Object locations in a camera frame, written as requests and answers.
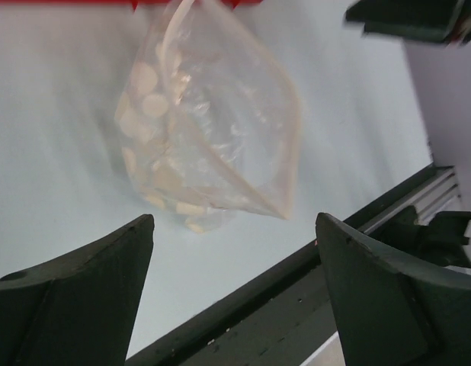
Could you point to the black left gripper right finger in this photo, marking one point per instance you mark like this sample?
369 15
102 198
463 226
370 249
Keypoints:
391 308

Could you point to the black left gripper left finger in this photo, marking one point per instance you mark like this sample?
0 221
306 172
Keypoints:
79 308

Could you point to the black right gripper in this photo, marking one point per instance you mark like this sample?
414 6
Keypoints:
434 21

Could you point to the clear zip top bag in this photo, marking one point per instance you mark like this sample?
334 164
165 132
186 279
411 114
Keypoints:
209 121

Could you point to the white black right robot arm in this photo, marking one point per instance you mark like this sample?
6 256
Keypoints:
443 239

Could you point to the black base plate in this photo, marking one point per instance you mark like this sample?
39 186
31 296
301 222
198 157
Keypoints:
279 318

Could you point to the aluminium rail right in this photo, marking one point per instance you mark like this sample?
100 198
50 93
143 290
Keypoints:
431 190

